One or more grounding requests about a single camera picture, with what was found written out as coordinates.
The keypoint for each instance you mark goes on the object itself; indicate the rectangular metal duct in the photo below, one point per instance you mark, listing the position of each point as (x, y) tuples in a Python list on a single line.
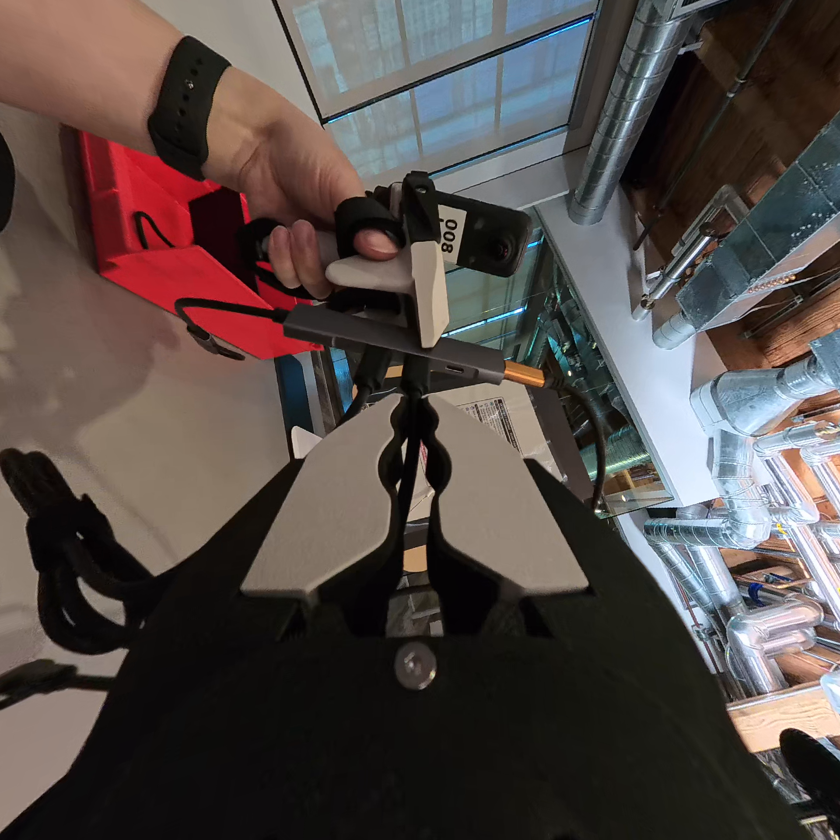
[(774, 243)]

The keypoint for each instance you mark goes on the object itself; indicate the cluster of silver pipes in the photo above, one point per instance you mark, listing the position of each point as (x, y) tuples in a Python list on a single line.
[(768, 525)]

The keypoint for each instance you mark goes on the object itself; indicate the person's left forearm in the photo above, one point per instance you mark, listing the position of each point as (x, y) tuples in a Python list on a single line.
[(85, 59)]

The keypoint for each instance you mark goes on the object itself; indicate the white sign stand base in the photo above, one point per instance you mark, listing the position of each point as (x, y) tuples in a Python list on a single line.
[(305, 445)]

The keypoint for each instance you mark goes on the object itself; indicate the large window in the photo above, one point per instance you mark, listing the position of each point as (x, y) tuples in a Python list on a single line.
[(433, 65)]

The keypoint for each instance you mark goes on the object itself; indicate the red plastic bin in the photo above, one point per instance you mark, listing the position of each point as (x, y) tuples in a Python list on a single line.
[(151, 282)]

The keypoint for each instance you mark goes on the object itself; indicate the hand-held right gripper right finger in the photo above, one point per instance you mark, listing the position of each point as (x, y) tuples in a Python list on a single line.
[(512, 518)]

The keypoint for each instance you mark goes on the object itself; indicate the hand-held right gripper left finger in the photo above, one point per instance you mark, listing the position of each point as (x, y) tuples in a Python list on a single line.
[(328, 518)]

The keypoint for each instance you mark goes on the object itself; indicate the person's left hand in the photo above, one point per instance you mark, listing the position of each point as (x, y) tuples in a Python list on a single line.
[(289, 170)]

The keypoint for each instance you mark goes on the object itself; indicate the grey usb hub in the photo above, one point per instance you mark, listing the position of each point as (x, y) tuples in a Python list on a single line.
[(367, 334)]

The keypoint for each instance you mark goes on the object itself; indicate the black wrist watch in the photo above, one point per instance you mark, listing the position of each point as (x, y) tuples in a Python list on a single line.
[(187, 105)]

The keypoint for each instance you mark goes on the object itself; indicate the round metal duct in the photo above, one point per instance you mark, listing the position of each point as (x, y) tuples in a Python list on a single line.
[(630, 111)]

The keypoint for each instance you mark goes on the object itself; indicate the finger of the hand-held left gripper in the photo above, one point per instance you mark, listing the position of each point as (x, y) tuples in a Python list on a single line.
[(430, 295)]

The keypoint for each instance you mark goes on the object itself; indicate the silver metal pipe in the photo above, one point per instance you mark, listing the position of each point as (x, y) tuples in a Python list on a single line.
[(682, 262)]

